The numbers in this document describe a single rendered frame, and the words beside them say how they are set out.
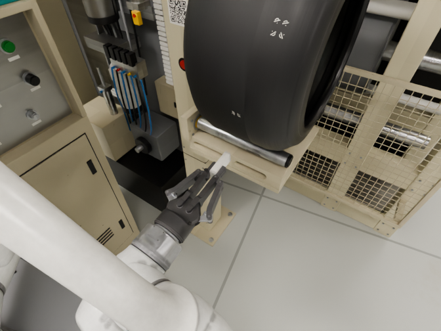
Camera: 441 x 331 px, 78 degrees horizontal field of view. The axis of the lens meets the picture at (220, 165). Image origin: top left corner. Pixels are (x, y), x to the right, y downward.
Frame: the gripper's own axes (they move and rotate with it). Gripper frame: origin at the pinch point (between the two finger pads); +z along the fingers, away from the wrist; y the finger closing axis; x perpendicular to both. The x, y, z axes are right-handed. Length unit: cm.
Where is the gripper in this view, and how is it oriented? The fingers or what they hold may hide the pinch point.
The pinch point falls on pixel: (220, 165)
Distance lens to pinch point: 65.7
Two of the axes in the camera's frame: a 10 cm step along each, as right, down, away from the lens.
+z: 5.5, -7.0, 4.5
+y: -8.3, -4.1, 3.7
